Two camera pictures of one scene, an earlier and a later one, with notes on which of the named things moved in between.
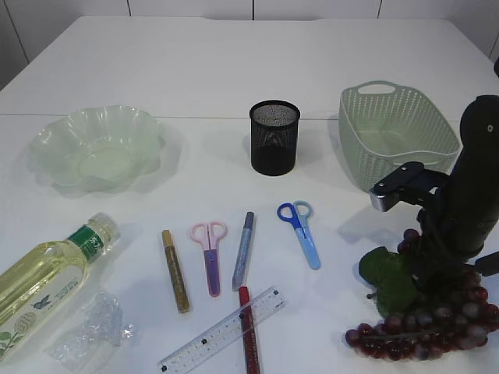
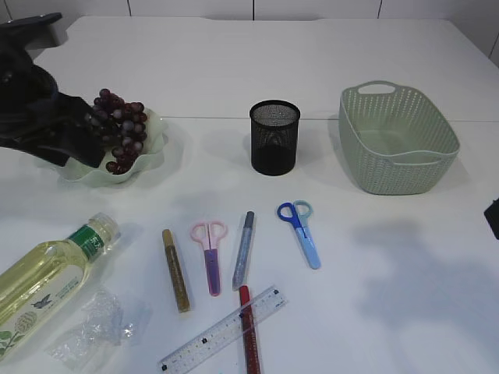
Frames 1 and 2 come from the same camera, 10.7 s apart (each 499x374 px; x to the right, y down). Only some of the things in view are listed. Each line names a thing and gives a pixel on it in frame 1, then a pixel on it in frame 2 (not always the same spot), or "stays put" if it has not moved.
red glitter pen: (249, 340) stays put
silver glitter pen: (242, 260) stays put
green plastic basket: (383, 126) stays put
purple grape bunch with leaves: (429, 311) → (121, 124)
